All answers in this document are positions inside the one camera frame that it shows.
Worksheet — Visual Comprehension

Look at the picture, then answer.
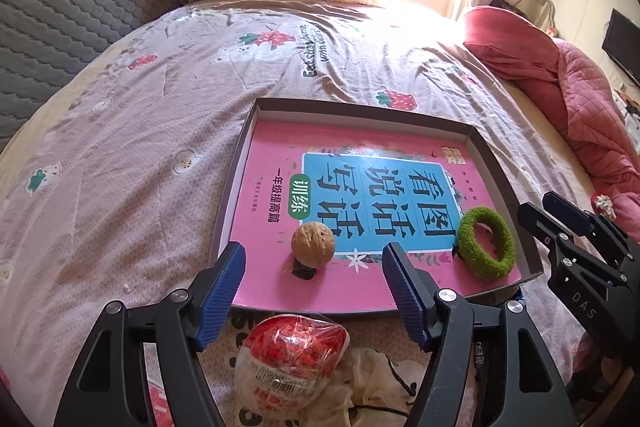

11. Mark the red white snack bag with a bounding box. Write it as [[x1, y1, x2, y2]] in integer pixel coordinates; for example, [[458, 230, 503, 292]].
[[234, 314, 350, 421]]

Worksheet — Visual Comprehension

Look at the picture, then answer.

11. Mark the pink quilted blanket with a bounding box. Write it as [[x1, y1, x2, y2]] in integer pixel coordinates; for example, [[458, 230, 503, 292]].
[[462, 5, 639, 239]]

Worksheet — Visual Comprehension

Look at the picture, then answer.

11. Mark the white mesh drawstring bag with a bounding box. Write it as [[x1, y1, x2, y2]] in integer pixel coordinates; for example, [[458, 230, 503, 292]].
[[298, 348, 425, 427]]

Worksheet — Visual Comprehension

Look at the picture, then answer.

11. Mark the pink blue book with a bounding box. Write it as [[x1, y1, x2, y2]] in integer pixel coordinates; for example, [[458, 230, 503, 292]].
[[230, 119, 525, 313]]

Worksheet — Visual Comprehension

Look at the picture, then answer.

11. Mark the brown walnut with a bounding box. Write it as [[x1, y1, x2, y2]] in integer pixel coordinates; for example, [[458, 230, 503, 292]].
[[291, 221, 335, 269]]

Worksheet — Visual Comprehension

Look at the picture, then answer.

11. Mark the black flat television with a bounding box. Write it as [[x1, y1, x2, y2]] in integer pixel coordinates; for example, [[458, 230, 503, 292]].
[[602, 9, 640, 86]]

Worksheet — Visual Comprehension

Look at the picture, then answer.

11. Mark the small stuffed doll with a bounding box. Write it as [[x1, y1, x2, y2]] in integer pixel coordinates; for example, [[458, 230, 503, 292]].
[[590, 193, 616, 221]]

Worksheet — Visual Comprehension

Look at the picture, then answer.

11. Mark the green fuzzy ring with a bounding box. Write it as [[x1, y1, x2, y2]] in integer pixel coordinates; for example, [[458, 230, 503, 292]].
[[455, 204, 516, 281]]

